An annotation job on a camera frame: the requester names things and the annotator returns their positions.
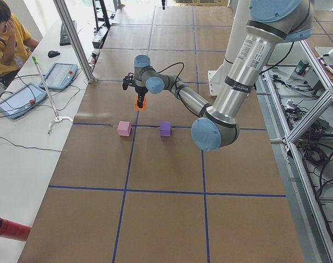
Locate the blue teach pendant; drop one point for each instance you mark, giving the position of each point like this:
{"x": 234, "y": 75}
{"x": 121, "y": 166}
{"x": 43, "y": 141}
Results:
{"x": 21, "y": 101}
{"x": 60, "y": 76}

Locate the aluminium side frame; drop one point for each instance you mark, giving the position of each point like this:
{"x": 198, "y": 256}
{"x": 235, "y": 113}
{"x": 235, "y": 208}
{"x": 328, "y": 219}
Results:
{"x": 298, "y": 111}

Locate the green power adapter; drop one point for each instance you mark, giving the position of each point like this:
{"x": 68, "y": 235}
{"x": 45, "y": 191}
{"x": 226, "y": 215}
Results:
{"x": 301, "y": 67}

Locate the black computer mouse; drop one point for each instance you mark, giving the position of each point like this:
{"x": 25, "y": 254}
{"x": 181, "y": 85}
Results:
{"x": 53, "y": 53}

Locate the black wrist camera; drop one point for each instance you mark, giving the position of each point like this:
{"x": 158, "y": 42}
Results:
{"x": 128, "y": 81}

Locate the pink foam cube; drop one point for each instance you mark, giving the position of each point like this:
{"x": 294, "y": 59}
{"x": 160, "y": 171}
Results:
{"x": 124, "y": 128}

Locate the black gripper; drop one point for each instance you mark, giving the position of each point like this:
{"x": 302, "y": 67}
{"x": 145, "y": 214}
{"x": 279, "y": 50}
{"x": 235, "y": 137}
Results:
{"x": 139, "y": 90}

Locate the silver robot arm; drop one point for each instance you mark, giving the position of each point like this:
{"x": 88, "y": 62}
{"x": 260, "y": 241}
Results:
{"x": 270, "y": 23}

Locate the person in yellow shirt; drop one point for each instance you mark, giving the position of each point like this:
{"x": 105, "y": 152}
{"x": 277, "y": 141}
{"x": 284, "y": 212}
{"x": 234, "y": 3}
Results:
{"x": 16, "y": 44}

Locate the black keyboard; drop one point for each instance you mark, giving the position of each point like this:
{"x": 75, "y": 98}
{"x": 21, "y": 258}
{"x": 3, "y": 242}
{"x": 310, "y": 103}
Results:
{"x": 64, "y": 36}

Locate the near blue teach pendant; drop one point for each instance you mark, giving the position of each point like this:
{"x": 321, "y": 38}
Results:
{"x": 21, "y": 101}

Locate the purple foam cube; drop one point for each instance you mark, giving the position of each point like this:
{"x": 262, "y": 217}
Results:
{"x": 165, "y": 128}

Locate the aluminium frame post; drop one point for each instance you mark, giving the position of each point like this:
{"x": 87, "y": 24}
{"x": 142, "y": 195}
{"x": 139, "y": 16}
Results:
{"x": 75, "y": 42}

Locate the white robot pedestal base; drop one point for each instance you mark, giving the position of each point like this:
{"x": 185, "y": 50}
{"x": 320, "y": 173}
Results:
{"x": 236, "y": 44}

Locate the far blue teach pendant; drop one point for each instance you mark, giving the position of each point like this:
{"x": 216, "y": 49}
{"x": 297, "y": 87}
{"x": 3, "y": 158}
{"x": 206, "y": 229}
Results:
{"x": 60, "y": 76}

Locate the orange foam cube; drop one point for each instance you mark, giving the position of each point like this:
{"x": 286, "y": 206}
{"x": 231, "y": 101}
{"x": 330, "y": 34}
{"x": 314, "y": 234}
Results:
{"x": 140, "y": 103}

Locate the red cylinder tube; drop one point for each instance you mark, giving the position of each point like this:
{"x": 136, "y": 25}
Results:
{"x": 13, "y": 230}

